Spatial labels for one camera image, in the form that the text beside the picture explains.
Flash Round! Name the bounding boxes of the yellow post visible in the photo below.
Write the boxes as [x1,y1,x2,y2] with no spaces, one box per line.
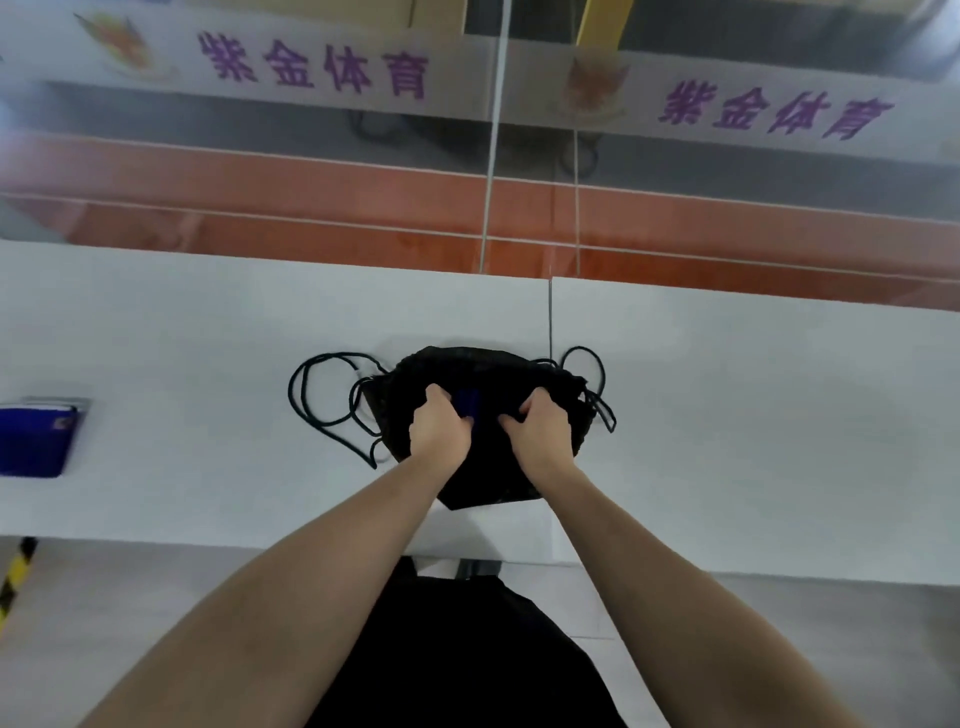
[576,0,633,54]

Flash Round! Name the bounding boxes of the person's right hand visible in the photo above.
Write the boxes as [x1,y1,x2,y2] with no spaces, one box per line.
[498,390,580,483]

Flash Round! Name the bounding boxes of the person's right forearm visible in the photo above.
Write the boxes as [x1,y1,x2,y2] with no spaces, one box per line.
[534,463,873,728]

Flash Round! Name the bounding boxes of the person's left forearm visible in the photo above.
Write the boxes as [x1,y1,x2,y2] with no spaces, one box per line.
[78,457,460,728]

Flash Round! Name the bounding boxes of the person's black clothing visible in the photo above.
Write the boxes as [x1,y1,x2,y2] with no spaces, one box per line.
[306,555,628,728]

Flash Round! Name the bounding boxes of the person's left hand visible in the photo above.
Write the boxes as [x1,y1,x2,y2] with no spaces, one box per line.
[408,383,476,482]

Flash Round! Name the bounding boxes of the yellow black hazard tape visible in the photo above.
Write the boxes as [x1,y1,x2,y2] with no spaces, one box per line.
[0,536,39,640]

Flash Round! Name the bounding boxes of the white banner with purple print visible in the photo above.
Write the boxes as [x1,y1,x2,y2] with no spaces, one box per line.
[498,39,960,163]
[0,0,502,123]

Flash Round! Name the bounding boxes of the blue box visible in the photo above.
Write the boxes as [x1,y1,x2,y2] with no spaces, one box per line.
[0,396,93,480]

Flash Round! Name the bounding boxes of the black drawstring bag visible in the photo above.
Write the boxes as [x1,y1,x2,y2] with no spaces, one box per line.
[288,345,618,512]

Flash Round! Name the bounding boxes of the white hanging cord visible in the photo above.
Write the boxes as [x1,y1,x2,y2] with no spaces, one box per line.
[478,0,514,276]

